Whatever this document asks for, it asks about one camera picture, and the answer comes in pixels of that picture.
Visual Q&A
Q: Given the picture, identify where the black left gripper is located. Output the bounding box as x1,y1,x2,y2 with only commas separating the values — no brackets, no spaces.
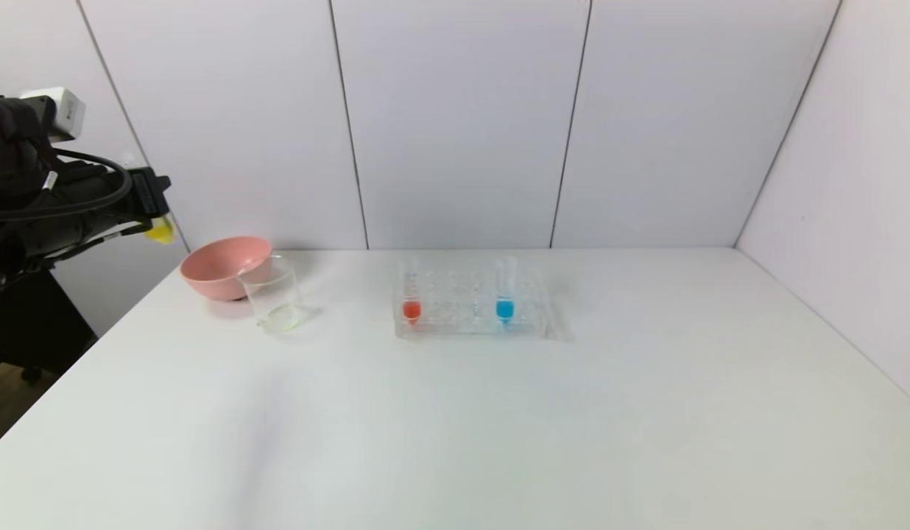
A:
55,166,176,245

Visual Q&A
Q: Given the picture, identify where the clear graduated plastic test tube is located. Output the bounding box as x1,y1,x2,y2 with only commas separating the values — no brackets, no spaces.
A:
495,256,517,326
122,153,179,246

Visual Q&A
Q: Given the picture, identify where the clear glass beaker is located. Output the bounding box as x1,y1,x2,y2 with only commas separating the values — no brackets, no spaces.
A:
238,254,308,333

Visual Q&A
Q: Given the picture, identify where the red liquid test tube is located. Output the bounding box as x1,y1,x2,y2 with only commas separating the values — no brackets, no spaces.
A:
401,258,423,326

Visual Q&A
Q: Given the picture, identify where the clear acrylic test tube rack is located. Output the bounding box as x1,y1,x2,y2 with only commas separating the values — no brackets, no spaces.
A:
394,266,555,339

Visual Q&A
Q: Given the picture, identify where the pink bowl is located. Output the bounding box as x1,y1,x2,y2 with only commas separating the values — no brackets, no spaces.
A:
180,236,273,302

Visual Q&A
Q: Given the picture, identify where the black office chair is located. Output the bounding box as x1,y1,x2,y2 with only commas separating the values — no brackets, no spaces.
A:
0,269,99,387

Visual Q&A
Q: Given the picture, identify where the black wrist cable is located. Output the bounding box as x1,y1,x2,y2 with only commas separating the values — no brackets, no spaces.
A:
0,147,133,222

